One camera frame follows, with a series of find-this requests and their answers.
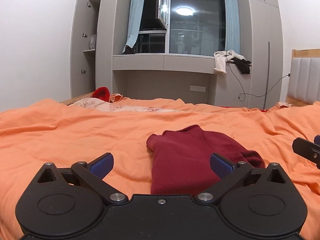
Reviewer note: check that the cream white garment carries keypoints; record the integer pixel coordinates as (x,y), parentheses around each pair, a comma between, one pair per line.
(222,57)

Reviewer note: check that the bright red cloth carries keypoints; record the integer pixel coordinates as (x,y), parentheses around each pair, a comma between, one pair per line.
(102,93)

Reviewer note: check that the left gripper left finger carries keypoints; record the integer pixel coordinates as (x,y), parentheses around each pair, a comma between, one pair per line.
(91,175)

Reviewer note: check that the white wall socket plate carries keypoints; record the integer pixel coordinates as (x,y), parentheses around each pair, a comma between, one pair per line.
(201,89)

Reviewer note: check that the orange bed sheet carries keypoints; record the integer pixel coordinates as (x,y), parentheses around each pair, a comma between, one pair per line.
(49,131)

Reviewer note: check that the open window sash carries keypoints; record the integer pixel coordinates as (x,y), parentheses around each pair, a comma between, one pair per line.
(162,11)

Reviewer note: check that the right light blue curtain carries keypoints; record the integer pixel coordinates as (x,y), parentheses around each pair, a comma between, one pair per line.
(232,41)

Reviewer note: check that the left light blue curtain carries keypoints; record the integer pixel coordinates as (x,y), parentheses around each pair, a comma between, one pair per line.
(135,16)

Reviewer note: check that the floral pink pillow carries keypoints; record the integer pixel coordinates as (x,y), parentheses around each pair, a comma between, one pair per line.
(112,106)

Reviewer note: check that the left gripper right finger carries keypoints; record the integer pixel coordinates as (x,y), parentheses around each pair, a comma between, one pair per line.
(231,175)

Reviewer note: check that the light blue curtain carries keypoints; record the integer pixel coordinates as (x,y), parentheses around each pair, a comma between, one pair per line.
(135,16)
(232,41)

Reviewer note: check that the open grey cabinet door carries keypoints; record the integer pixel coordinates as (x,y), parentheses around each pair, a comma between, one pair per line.
(82,55)

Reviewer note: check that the grey wall cabinet unit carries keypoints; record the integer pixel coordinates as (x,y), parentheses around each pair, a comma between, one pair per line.
(167,62)

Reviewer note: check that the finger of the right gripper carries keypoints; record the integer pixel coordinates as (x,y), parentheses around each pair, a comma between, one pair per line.
(307,150)
(317,140)

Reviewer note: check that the dark red knit garment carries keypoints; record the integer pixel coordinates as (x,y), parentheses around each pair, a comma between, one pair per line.
(181,159)

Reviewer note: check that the black garment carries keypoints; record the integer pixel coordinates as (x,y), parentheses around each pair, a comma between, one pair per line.
(242,65)

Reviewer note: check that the grey padded headboard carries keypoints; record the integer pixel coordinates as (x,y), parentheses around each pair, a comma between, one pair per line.
(304,78)

